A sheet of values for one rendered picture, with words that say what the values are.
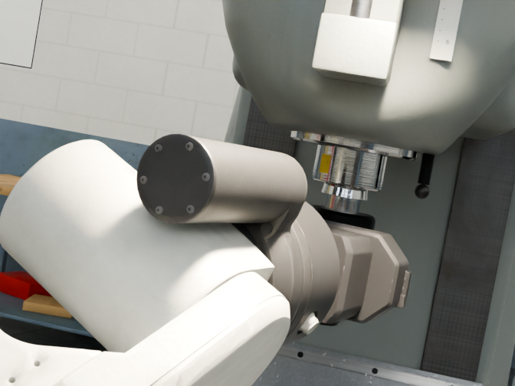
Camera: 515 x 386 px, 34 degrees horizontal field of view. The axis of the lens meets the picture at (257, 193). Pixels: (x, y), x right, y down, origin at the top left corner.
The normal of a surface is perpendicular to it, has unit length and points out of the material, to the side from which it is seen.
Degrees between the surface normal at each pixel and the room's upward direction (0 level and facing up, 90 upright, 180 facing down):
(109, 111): 90
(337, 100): 111
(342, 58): 90
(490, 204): 90
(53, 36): 90
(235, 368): 115
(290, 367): 63
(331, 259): 73
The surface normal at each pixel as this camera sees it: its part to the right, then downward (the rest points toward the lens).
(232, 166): 0.86, -0.32
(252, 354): 0.73, 0.59
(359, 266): 0.89, 0.18
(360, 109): -0.23, 0.37
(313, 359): -0.08, -0.43
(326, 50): -0.18, 0.02
